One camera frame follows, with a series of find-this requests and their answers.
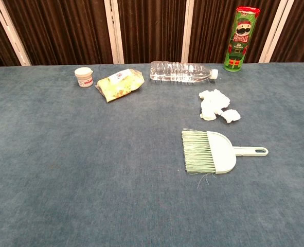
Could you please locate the mint green hand brush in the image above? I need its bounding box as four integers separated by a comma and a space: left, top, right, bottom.
181, 128, 269, 184

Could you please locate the yellow snack packet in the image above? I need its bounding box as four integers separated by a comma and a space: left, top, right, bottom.
95, 68, 145, 103

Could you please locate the clear plastic water bottle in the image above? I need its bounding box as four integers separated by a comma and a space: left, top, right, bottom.
149, 61, 219, 83

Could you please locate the blue felt table cover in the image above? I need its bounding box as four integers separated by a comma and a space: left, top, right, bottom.
0, 62, 304, 247

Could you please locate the white torn paper piece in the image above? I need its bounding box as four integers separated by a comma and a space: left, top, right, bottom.
220, 109, 241, 124

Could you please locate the small white jar red label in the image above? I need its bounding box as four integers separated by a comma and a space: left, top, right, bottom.
74, 67, 94, 88

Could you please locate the green Pringles can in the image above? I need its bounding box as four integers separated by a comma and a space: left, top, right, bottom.
223, 6, 261, 73

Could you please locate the white partition frame post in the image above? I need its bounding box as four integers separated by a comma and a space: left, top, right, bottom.
0, 0, 32, 66
181, 0, 195, 64
258, 0, 295, 64
103, 0, 125, 64

